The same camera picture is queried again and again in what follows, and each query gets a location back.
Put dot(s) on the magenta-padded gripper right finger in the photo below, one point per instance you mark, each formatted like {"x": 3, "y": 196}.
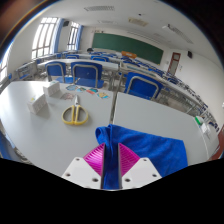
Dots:
{"x": 141, "y": 171}

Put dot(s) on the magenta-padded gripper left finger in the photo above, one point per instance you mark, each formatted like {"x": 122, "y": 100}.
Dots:
{"x": 80, "y": 171}

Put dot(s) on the blue towel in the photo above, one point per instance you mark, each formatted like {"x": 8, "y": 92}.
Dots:
{"x": 156, "y": 146}

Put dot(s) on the pinkish picture card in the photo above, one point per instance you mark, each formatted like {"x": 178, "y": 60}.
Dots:
{"x": 67, "y": 96}

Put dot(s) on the green and white box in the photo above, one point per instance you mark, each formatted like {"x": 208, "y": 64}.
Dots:
{"x": 199, "y": 120}

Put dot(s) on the white carton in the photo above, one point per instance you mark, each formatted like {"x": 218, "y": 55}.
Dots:
{"x": 205, "y": 128}

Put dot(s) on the colourful picture card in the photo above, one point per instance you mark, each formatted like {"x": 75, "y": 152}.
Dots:
{"x": 71, "y": 88}
{"x": 92, "y": 90}
{"x": 82, "y": 89}
{"x": 103, "y": 95}

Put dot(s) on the blue classroom chair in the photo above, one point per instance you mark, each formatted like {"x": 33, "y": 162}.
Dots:
{"x": 56, "y": 70}
{"x": 142, "y": 86}
{"x": 86, "y": 75}

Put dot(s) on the rows of desks and chairs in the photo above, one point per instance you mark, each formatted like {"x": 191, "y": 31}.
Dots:
{"x": 180, "y": 86}

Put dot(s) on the brown door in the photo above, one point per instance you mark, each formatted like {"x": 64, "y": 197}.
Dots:
{"x": 174, "y": 63}

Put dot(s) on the green chalkboard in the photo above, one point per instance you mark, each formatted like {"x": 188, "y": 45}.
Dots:
{"x": 128, "y": 46}

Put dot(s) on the blue curtain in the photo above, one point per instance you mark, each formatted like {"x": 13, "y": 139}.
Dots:
{"x": 57, "y": 35}
{"x": 79, "y": 37}

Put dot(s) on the narrow window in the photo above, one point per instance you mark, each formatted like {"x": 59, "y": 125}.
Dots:
{"x": 72, "y": 35}

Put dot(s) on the large window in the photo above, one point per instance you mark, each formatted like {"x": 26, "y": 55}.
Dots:
{"x": 43, "y": 36}

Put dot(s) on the long ceiling light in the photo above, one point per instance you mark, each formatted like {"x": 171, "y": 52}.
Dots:
{"x": 178, "y": 33}

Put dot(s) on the ceiling air conditioner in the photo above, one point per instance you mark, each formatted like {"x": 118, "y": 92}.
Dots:
{"x": 138, "y": 22}

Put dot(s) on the ceiling vent grille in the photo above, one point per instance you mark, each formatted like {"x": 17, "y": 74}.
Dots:
{"x": 99, "y": 8}

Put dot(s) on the black wall speaker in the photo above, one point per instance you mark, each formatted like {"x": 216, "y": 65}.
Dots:
{"x": 189, "y": 54}
{"x": 66, "y": 23}

